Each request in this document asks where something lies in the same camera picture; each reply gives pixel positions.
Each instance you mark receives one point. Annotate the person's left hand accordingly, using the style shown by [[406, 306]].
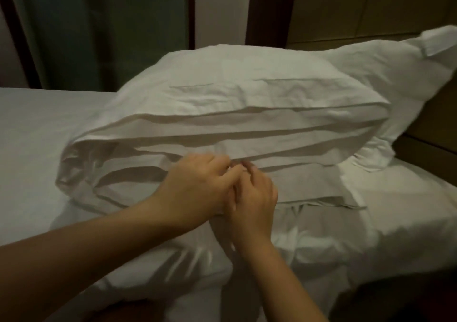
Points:
[[193, 189]]

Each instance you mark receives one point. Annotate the person's right hand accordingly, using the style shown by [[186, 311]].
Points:
[[251, 207]]

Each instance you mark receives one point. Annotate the white bed sheet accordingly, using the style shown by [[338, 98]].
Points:
[[28, 147]]

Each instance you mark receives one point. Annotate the white pillow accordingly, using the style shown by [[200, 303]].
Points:
[[407, 75]]

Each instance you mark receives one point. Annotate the person's right forearm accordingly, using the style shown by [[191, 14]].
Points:
[[282, 286]]

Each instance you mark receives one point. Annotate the person's left forearm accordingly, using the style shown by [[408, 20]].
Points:
[[71, 261]]

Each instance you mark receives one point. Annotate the frosted glass partition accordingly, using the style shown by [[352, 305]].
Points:
[[100, 25]]

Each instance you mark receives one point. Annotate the dark wooden column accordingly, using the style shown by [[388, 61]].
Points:
[[268, 7]]

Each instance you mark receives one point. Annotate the beige padded headboard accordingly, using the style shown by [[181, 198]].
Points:
[[371, 7]]

